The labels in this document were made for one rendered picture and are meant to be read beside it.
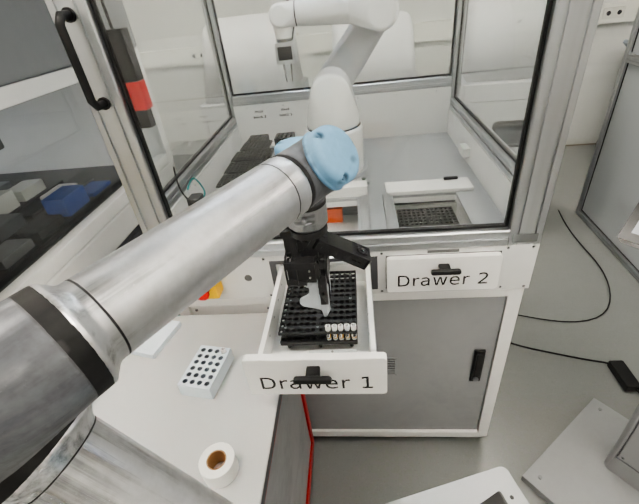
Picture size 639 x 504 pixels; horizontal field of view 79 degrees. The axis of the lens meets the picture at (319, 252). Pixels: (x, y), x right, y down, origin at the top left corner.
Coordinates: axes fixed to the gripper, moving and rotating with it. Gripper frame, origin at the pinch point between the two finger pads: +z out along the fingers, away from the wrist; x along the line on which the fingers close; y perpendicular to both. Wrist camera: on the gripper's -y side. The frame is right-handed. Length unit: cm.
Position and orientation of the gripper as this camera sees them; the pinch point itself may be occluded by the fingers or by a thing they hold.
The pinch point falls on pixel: (328, 304)
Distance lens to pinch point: 82.0
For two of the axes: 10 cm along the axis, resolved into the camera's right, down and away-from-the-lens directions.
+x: -0.6, 5.8, -8.1
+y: -9.9, 0.5, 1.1
